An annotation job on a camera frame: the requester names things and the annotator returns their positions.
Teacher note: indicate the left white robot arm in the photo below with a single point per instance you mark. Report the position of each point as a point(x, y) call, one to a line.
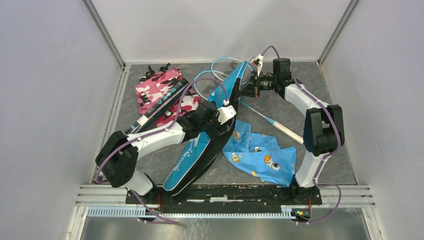
point(117, 160)

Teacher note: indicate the black shuttlecock tube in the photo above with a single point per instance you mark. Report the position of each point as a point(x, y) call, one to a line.
point(156, 104)

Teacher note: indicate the blue sport racket bag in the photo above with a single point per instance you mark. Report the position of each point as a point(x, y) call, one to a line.
point(201, 151)

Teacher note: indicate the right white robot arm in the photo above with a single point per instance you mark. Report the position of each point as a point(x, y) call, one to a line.
point(323, 132)

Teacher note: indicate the front blue badminton racket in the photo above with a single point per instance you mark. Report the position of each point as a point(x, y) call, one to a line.
point(207, 84)

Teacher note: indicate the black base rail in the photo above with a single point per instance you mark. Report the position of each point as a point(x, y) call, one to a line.
point(232, 199)

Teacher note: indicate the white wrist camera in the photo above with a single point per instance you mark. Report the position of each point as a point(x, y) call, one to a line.
point(257, 61)
point(226, 112)

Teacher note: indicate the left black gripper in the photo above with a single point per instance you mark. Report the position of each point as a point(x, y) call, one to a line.
point(213, 133)

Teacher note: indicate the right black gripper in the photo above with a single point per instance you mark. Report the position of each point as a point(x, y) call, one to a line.
point(251, 90)

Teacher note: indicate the pink camouflage shorts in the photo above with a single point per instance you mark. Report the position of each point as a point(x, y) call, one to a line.
point(154, 85)

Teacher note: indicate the blue astronaut print cloth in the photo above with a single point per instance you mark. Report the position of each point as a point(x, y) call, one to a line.
point(260, 155)

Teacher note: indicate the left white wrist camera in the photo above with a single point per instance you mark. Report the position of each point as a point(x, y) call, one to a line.
point(226, 112)

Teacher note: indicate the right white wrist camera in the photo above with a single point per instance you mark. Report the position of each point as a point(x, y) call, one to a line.
point(257, 61)

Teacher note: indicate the blue badminton racket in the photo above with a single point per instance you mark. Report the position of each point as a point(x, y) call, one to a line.
point(222, 67)
point(207, 84)

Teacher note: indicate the rear blue badminton racket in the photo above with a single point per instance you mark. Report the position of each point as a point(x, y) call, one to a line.
point(222, 67)

